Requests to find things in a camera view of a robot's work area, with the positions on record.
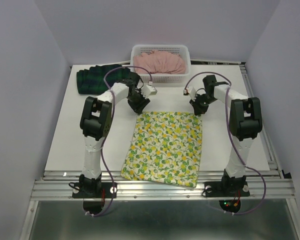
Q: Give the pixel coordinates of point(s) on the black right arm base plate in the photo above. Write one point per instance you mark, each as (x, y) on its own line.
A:
(230, 194)

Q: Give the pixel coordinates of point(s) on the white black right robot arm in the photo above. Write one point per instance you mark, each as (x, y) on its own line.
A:
(243, 118)

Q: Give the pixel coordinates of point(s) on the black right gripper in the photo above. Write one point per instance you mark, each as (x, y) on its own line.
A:
(198, 109)

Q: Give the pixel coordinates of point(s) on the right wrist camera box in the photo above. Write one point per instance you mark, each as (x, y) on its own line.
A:
(190, 91)

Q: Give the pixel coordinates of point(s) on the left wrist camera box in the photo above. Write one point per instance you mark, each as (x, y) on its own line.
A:
(148, 90)

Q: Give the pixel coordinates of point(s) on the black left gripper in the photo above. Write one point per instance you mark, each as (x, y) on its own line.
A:
(139, 107)

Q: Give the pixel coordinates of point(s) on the aluminium frame rail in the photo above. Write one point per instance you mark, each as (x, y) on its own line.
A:
(219, 62)

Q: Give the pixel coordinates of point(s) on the pink skirt in basket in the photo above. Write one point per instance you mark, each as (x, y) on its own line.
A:
(161, 62)

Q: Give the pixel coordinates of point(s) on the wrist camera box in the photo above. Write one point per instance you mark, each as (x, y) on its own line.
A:
(148, 90)
(190, 91)

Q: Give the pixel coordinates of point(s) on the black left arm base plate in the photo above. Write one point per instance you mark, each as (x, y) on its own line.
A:
(96, 202)

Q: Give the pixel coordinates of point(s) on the green plaid folded skirt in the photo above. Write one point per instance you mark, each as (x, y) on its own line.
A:
(91, 81)

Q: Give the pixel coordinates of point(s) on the front aluminium rail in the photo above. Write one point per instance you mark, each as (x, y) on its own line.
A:
(55, 187)

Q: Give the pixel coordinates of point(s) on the lemon print skirt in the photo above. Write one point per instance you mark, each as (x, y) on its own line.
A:
(166, 148)

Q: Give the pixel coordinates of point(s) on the white plastic basket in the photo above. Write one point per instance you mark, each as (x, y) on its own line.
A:
(146, 76)

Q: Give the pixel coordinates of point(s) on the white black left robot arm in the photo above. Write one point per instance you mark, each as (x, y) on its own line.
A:
(95, 123)

